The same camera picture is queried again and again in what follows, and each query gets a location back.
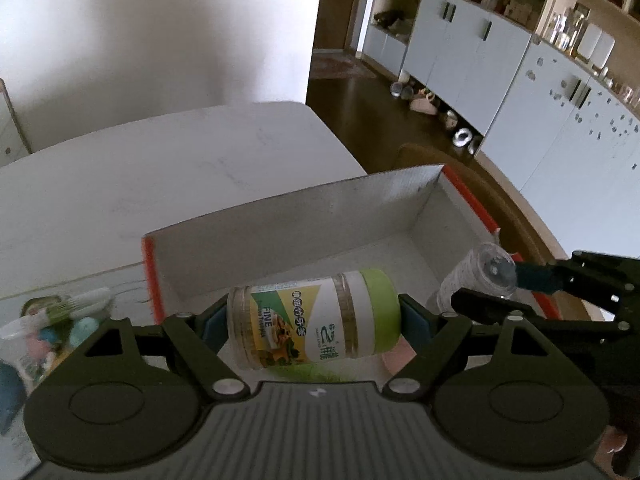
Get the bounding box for blue wedge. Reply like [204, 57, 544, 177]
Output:
[0, 362, 28, 436]

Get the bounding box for pink block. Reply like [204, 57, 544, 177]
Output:
[382, 346, 418, 376]

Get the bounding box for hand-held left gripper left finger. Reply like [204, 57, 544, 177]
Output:
[82, 296, 251, 403]

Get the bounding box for brown doormat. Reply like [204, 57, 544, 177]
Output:
[310, 50, 377, 81]

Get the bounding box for white storage cabinet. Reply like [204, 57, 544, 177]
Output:
[357, 0, 640, 293]

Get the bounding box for white green silicone brush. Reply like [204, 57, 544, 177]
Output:
[0, 287, 113, 342]

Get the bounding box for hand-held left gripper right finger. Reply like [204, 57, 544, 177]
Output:
[381, 294, 553, 405]

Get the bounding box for brown wooden chair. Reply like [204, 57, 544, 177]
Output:
[397, 142, 571, 273]

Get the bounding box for pink slippers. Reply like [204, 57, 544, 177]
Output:
[410, 91, 442, 115]

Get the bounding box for green lid toothpick jar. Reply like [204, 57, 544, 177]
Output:
[226, 268, 403, 370]

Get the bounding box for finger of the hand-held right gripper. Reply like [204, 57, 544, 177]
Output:
[514, 250, 640, 307]
[451, 287, 640, 347]

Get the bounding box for teal ball toy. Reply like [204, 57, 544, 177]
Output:
[67, 316, 101, 349]

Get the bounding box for red edged cardboard box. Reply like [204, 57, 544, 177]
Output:
[141, 164, 561, 391]

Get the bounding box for person's right hand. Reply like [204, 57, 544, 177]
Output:
[601, 424, 629, 477]

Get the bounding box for small clear plastic bottle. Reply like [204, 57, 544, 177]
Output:
[436, 241, 518, 313]

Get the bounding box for white shoes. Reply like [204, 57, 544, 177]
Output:
[450, 126, 483, 155]

